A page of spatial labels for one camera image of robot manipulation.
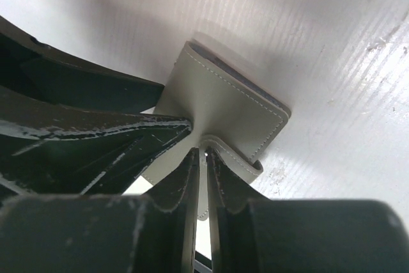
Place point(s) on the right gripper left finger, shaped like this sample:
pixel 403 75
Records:
pixel 151 232

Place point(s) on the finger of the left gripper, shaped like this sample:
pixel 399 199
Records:
pixel 56 149
pixel 42 72

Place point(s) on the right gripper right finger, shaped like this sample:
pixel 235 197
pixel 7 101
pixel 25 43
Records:
pixel 251 233

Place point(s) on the grey leather card holder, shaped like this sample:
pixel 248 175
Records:
pixel 228 112

